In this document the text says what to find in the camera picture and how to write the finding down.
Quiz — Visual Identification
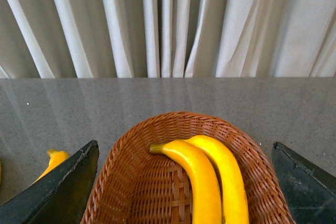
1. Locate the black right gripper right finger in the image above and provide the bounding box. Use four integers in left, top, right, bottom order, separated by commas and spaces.
271, 142, 335, 223

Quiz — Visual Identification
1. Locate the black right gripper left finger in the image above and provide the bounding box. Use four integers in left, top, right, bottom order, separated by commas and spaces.
1, 140, 99, 223

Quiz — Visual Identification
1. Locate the yellow banana brown tip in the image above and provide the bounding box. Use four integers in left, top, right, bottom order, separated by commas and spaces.
30, 148, 70, 186

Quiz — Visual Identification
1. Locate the right brown wicker basket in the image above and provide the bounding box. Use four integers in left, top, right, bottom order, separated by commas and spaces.
81, 111, 294, 223

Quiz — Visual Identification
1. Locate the yellow banana in basket rear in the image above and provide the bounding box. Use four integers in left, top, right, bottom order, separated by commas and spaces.
185, 135, 249, 223

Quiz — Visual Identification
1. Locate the yellow banana in basket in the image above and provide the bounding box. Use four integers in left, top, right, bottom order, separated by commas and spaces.
150, 140, 222, 223
185, 135, 249, 223

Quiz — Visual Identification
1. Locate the yellow banana in basket front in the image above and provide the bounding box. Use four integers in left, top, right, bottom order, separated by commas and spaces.
150, 140, 222, 223

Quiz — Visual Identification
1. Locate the white pleated curtain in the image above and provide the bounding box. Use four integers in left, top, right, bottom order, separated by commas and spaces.
1, 0, 335, 78

